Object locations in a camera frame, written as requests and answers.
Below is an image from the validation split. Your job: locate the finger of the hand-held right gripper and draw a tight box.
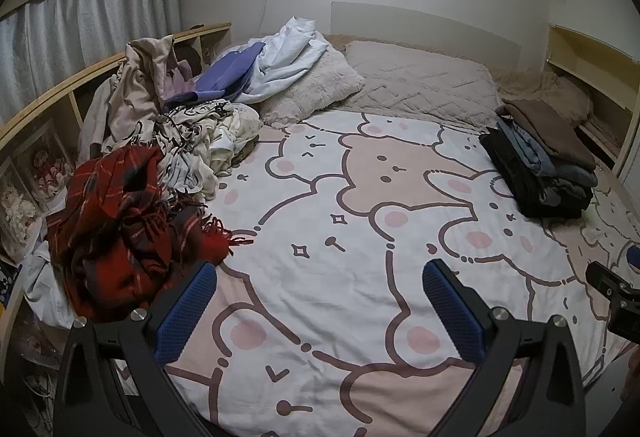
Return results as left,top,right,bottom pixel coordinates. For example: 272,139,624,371
585,261,640,305

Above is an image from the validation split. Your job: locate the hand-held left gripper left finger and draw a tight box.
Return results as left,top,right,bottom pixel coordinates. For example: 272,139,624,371
52,259,221,437

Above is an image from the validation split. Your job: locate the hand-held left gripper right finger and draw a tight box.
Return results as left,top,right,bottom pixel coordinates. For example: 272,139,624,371
421,259,588,437

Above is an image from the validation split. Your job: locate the red plaid scarf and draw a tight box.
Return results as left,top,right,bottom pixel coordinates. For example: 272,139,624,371
47,144,253,323

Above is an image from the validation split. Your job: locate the grey folded garment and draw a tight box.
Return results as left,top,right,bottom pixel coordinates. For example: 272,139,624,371
537,164,598,205

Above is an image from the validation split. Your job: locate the bear print blanket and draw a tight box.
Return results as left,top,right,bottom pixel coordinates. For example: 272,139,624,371
115,109,640,437

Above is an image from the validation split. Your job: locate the black folded garment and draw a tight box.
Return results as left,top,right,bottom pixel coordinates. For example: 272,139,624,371
479,129,596,218

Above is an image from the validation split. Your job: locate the white crumpled cloth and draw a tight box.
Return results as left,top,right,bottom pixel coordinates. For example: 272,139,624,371
22,242,76,330

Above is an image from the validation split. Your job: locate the blue-grey folded garment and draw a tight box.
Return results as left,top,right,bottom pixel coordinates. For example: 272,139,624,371
495,114,558,178

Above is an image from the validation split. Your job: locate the brown folded garment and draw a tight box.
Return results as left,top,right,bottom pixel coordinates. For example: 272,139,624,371
502,98,596,168

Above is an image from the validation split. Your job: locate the cream printed garment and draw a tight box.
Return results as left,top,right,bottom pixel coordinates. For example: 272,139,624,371
152,99,261,202

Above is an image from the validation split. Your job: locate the clear figure display box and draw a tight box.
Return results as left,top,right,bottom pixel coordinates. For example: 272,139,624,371
0,157,46,263
10,119,76,212

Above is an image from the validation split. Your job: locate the fluffy beige blanket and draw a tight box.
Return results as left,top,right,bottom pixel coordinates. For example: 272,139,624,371
492,69,593,128

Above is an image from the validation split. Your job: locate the beige garment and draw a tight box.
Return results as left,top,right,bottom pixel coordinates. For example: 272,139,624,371
77,34,176,162

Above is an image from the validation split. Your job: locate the quilted beige pillow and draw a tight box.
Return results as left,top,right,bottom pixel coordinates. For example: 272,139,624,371
345,39,506,128

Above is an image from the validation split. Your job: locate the mauve garment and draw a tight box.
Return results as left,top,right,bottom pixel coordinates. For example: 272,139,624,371
167,46,203,95

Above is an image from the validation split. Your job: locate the purple garment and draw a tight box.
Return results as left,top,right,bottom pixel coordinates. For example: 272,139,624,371
165,42,266,110

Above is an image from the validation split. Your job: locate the wooden bedside shelf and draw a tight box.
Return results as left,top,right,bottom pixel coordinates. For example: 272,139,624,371
0,22,233,437

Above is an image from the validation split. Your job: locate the fluffy cream pillow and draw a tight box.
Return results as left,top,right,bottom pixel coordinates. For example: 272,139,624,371
257,49,366,128

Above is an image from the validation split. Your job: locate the white light-blue garment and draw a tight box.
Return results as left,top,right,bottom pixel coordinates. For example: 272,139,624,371
232,17,331,105

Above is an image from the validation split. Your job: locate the pale pleated curtain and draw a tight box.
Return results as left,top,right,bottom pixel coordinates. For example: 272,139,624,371
0,0,183,118

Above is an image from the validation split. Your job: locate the yellow wall shelf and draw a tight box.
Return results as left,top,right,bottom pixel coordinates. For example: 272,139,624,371
545,24,640,180

